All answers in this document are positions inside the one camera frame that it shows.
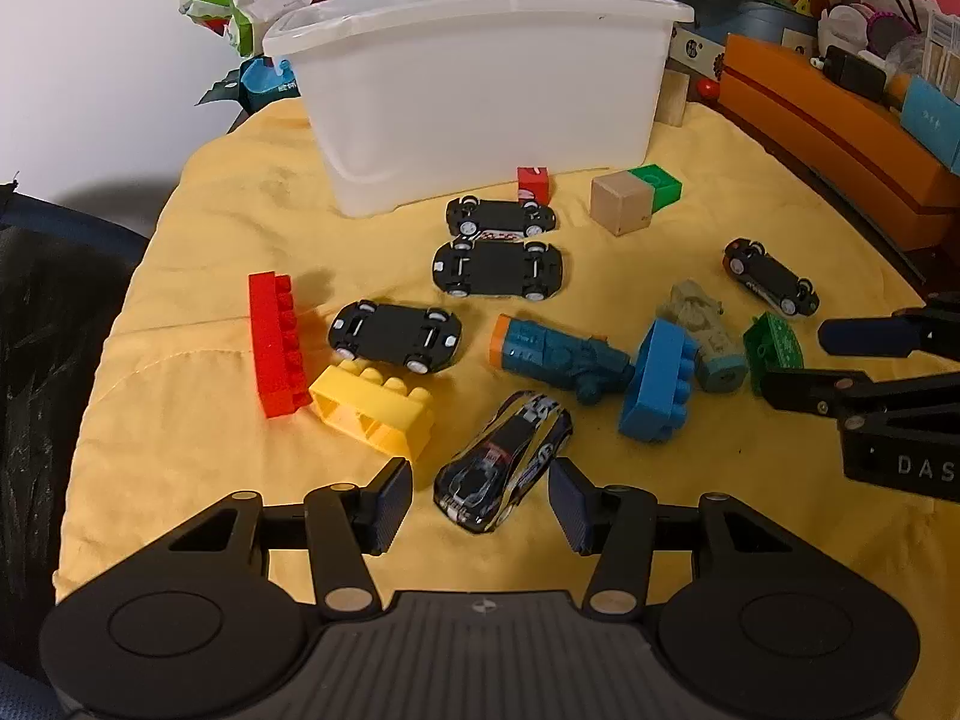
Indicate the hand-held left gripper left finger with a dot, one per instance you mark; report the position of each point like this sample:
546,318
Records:
394,504

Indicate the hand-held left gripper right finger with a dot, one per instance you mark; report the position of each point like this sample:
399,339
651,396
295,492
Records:
568,504

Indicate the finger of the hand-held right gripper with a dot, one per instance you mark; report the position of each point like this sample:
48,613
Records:
802,390
855,335

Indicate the small green toy piece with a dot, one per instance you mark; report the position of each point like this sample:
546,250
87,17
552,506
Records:
774,345

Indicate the black striped toy race car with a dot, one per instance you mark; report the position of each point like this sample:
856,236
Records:
504,469

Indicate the white plastic container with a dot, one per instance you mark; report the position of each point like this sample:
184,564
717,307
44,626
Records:
480,90

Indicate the yellow building brick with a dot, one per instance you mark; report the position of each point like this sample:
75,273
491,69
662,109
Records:
375,409

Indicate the beige toy tank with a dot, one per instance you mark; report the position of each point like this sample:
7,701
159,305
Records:
709,334

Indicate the blue building brick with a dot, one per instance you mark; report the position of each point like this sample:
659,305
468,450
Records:
660,382

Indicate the teal and orange toy cannon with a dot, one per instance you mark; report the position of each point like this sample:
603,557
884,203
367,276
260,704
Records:
559,356

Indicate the long red building brick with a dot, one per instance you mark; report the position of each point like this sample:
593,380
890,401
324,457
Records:
277,345

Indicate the orange box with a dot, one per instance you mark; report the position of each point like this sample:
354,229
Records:
825,135

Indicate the light blue box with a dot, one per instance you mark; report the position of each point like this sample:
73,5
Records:
930,120

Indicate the green building block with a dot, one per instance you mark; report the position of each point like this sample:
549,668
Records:
660,186

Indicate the small black device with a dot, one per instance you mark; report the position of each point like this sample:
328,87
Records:
859,73

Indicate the wooden cube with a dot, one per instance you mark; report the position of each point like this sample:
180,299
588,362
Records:
619,202

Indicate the red knob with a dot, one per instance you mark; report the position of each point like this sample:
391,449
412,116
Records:
706,88

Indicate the plain wooden block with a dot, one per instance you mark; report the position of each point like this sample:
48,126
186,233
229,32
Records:
673,99

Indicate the purple round brush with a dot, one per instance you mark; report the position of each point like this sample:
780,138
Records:
891,30

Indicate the yellow blanket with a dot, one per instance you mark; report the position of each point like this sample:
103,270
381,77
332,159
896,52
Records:
225,240

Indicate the small red block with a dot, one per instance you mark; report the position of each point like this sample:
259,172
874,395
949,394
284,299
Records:
533,184

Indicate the dark grey toy box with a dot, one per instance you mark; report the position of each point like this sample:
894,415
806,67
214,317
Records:
750,11

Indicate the black chair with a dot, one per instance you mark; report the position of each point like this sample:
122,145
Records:
52,330

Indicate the teal tissue packet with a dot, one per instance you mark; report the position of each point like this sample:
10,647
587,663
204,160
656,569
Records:
262,82

